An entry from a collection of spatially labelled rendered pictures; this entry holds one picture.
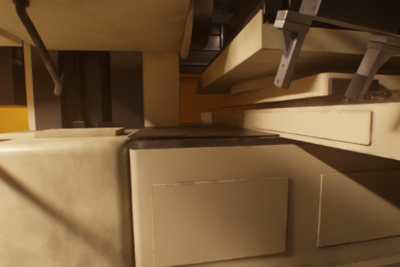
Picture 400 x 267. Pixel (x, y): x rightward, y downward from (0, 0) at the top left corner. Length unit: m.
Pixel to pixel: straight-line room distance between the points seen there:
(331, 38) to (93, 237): 0.95
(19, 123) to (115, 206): 2.95
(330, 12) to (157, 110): 1.12
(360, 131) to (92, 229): 0.82
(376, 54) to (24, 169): 0.92
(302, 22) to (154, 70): 1.11
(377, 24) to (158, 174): 0.65
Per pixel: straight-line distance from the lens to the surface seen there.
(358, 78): 0.44
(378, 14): 0.39
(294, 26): 0.34
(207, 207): 0.80
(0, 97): 1.64
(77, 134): 0.99
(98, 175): 0.78
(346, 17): 0.37
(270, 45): 0.62
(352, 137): 0.59
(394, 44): 0.44
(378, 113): 0.55
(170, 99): 1.34
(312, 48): 0.68
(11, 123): 3.70
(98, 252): 0.89
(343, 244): 1.15
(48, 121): 1.49
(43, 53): 0.97
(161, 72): 1.36
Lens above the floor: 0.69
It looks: 5 degrees down
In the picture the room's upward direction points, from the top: 1 degrees counter-clockwise
